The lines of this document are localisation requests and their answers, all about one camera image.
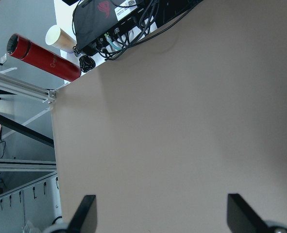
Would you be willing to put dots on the aluminium frame rail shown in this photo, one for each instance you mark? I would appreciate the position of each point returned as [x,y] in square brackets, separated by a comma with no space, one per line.
[25,89]

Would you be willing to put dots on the black mini computer box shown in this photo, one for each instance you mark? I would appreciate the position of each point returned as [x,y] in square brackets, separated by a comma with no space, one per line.
[95,19]

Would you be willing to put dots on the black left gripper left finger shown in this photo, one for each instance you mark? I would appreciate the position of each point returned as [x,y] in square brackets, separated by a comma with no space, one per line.
[85,217]

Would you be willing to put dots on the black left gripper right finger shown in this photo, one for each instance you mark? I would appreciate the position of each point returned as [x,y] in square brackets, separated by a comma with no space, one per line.
[241,218]

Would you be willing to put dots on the red thermos bottle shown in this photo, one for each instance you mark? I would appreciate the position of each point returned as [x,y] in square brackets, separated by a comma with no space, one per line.
[29,52]

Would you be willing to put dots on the paper cup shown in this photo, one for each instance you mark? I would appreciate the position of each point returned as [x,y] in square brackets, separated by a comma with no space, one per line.
[59,39]

